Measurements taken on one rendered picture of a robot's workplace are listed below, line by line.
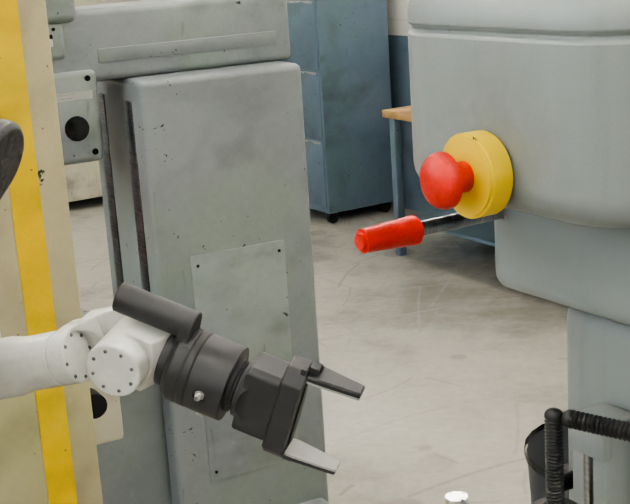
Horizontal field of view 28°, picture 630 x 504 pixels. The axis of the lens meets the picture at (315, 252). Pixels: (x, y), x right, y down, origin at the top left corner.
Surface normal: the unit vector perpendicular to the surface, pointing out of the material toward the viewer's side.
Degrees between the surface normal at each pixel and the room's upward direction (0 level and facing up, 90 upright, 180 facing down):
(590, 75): 90
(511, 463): 0
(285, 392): 99
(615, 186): 90
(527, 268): 90
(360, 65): 90
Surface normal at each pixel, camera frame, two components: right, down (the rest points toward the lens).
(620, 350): -0.85, 0.18
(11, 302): 0.52, 0.18
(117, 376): -0.29, 0.40
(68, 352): 0.90, -0.18
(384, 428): -0.07, -0.97
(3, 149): 0.91, 0.38
